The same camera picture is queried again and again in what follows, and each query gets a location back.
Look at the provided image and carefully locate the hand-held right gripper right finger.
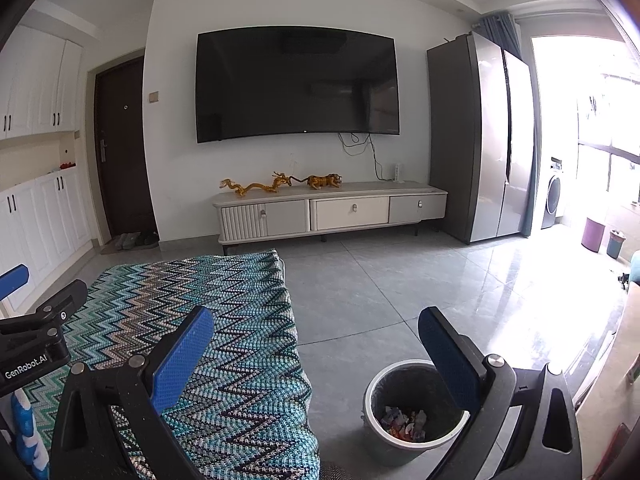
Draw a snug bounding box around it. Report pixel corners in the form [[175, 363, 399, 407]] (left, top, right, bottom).
[[417, 306, 584, 480]]

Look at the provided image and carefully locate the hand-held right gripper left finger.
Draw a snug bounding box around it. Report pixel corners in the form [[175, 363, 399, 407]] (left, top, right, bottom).
[[52, 305, 216, 480]]

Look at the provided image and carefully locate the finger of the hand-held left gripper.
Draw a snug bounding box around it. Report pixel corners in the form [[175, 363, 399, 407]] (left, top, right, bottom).
[[0, 263, 30, 302], [0, 279, 89, 337]]

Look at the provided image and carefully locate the white-rimmed trash bin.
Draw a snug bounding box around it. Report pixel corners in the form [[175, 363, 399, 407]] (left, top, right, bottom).
[[363, 359, 484, 454]]

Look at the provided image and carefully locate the person's left hand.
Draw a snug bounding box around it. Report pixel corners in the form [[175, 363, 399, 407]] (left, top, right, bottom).
[[9, 391, 52, 480]]

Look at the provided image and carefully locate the zigzag patterned blanket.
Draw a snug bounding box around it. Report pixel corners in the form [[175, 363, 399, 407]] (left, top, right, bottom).
[[19, 248, 322, 480]]

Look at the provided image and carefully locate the pile of wrappers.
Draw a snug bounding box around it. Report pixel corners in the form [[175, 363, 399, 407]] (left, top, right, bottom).
[[379, 406, 429, 443]]

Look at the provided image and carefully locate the dark brown entrance door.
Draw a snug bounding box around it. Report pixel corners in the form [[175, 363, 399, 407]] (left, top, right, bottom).
[[94, 56, 159, 245]]

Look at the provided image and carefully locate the golden dragon ornament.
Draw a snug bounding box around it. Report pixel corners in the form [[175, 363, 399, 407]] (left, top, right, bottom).
[[220, 172, 295, 197]]

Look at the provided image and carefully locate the white TV cabinet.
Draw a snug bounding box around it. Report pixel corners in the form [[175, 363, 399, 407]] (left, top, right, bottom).
[[212, 180, 448, 256]]

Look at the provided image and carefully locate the purple bin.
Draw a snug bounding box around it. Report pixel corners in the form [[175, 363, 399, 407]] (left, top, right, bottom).
[[582, 216, 605, 254]]

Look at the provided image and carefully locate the white washing machine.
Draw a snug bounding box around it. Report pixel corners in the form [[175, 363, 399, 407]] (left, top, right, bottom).
[[541, 155, 567, 231]]

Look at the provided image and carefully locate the teal bin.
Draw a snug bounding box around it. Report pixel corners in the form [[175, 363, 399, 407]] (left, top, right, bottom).
[[605, 228, 627, 260]]

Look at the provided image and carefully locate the golden tiger ornament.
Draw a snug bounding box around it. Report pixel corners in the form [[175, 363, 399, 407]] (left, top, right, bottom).
[[305, 173, 344, 191]]

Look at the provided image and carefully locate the grey double-door fridge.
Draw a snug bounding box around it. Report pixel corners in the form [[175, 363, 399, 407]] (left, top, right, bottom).
[[426, 31, 536, 245]]

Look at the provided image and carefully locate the white wall cabinet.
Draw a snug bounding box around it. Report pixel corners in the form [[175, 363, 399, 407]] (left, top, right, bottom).
[[0, 24, 97, 318]]

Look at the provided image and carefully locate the black television cable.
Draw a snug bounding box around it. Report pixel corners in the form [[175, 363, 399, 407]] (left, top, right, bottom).
[[337, 131, 397, 181]]

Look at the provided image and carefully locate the black wall television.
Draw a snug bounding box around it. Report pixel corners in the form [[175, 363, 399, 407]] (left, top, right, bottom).
[[194, 26, 401, 144]]

